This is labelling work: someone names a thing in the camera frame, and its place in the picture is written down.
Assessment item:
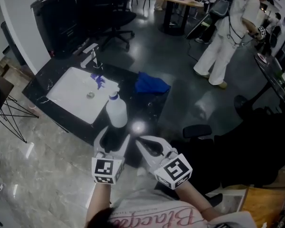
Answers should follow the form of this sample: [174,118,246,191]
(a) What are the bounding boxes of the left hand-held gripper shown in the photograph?
[91,126,131,185]

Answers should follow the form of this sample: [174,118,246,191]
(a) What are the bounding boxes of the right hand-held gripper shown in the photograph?
[135,135,193,190]

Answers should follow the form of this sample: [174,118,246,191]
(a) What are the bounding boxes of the white spray bottle blue cap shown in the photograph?
[105,91,129,128]

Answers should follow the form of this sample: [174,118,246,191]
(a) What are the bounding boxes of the person's right forearm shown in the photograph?
[173,181,220,218]

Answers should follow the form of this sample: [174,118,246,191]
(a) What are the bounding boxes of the person's left forearm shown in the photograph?
[85,182,113,228]

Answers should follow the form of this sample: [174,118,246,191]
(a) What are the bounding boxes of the purple spray trigger head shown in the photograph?
[90,73,107,89]

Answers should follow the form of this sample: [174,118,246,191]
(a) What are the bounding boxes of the black marble vanity counter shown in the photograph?
[21,57,172,169]

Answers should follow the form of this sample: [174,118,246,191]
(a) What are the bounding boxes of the person's white printed shirt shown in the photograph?
[108,189,257,228]

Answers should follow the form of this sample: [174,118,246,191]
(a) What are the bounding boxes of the blue cloth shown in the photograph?
[134,71,172,95]

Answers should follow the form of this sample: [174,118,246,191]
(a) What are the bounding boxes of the white rectangular sink basin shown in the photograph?
[45,66,121,125]

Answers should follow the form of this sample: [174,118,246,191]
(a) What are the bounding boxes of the chrome faucet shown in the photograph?
[80,44,103,69]

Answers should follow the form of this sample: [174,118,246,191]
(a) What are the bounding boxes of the black armrest office chair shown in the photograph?
[170,107,285,208]

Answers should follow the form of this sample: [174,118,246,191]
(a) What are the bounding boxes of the black round stool base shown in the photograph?
[233,95,255,121]

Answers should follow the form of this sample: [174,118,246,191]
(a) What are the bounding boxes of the stacked wooden boxes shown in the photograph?
[0,55,37,81]

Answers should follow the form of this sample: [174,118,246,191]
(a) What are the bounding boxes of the leaning black flat screen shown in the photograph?
[185,12,214,40]

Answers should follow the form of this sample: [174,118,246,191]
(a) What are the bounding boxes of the black storage cabinet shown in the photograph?
[30,0,78,59]

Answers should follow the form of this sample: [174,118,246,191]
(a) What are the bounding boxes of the black glossy side table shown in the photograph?
[253,52,285,109]

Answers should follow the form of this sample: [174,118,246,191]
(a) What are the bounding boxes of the small red white plate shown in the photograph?
[256,52,269,64]

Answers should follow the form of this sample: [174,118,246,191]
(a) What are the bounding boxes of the round wooden table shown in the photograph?
[150,0,205,37]

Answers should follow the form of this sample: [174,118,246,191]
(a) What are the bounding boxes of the wire leg side table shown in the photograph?
[0,76,40,144]

